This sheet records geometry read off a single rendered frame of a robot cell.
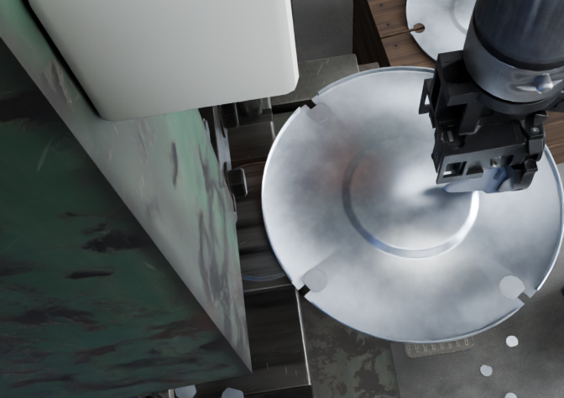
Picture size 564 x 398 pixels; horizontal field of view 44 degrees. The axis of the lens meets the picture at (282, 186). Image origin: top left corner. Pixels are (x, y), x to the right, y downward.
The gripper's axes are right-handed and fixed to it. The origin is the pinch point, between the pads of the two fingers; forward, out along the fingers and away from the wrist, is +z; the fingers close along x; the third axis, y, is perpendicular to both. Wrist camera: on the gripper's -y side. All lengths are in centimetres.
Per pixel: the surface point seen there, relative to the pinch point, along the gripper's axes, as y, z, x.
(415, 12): -8, 44, -53
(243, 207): 24.0, 1.1, -1.3
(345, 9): 0, 80, -84
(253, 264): 23.6, 1.1, 4.6
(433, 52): -9, 44, -44
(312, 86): 14.5, 15.4, -22.8
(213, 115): 23.7, -17.9, -0.8
